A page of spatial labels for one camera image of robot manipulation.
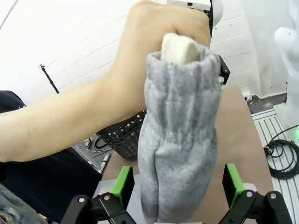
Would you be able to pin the bare person forearm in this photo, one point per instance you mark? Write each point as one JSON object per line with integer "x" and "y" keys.
{"x": 70, "y": 116}

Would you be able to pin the dark navy person top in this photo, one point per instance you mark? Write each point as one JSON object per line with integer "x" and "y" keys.
{"x": 46, "y": 182}

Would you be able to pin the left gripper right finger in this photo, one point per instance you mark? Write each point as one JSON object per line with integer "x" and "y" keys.
{"x": 233, "y": 184}

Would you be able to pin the dark grey perforated basket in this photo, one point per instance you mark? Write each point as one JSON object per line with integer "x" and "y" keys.
{"x": 126, "y": 137}

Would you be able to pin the white plastic pipe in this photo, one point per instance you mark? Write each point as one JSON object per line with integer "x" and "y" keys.
{"x": 105, "y": 162}

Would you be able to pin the white power strip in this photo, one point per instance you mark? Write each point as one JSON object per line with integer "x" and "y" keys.
{"x": 248, "y": 96}

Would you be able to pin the bare person hand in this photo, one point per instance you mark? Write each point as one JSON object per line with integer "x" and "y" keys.
{"x": 149, "y": 35}

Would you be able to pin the grey fleece training pants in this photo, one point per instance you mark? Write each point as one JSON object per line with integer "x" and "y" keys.
{"x": 177, "y": 116}

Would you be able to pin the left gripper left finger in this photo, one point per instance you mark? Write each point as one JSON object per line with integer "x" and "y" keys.
{"x": 122, "y": 184}

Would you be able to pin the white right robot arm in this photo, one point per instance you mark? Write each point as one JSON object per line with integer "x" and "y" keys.
{"x": 290, "y": 60}

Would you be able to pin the blue denim cloth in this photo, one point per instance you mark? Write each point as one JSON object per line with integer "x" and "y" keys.
{"x": 16, "y": 205}

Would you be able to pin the ribbed aluminium base plate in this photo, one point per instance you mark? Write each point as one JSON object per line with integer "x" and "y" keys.
{"x": 280, "y": 191}

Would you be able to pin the thin black stand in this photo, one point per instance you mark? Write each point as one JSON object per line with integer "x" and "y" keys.
{"x": 49, "y": 78}

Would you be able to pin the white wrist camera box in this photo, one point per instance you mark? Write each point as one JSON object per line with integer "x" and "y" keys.
{"x": 187, "y": 4}

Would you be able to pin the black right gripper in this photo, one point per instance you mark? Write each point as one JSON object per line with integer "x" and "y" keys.
{"x": 211, "y": 25}

